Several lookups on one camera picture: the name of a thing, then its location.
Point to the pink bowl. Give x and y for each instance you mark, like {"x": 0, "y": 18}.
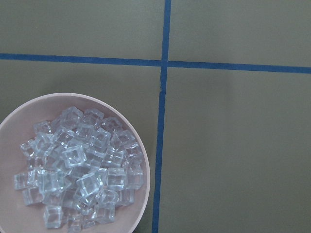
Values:
{"x": 17, "y": 128}

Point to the clear ice cube pile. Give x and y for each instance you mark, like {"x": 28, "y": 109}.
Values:
{"x": 81, "y": 166}

